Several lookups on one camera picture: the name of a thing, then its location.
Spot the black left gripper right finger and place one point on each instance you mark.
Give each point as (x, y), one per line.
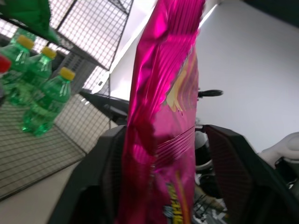
(245, 177)

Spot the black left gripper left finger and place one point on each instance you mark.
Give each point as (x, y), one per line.
(93, 177)

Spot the magenta foil chip bag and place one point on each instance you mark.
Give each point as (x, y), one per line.
(161, 116)

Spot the green bottle with yellow cap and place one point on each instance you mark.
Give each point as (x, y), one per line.
(17, 54)
(35, 70)
(47, 102)

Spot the green chip bag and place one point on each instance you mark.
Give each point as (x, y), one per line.
(32, 16)

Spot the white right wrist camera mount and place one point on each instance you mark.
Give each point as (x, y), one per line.
(282, 149)

